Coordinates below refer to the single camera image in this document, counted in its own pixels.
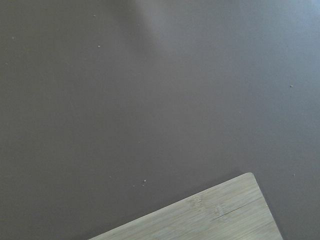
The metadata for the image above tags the wooden cutting board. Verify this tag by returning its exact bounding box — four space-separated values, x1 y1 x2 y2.
95 172 283 240

